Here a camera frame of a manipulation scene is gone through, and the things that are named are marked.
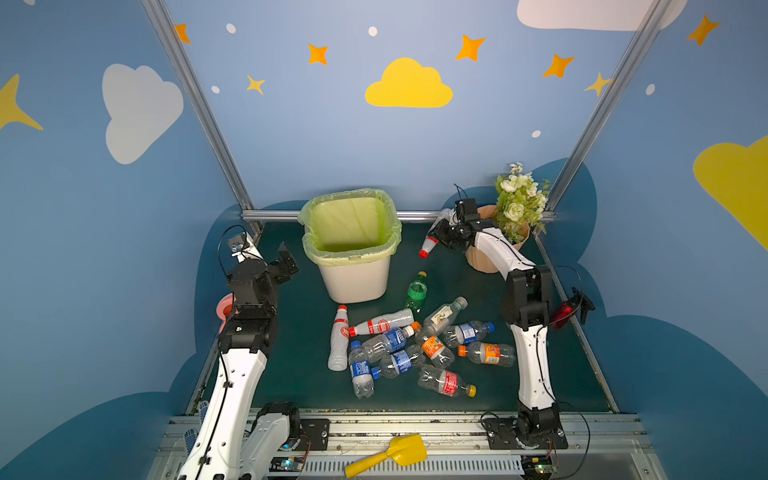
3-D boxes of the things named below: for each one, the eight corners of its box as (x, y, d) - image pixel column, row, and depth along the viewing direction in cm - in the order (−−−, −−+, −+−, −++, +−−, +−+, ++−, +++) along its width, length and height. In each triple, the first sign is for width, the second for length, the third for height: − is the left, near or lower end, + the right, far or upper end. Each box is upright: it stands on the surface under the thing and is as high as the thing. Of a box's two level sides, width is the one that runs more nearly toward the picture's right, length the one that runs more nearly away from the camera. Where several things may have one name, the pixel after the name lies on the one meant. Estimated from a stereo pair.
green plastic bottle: (403, 309, 98) (404, 304, 95) (411, 274, 107) (412, 269, 104) (422, 313, 97) (423, 308, 94) (429, 278, 106) (430, 272, 104)
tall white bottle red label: (326, 370, 84) (325, 367, 82) (334, 308, 97) (334, 305, 95) (347, 370, 84) (346, 367, 82) (352, 309, 97) (352, 305, 95)
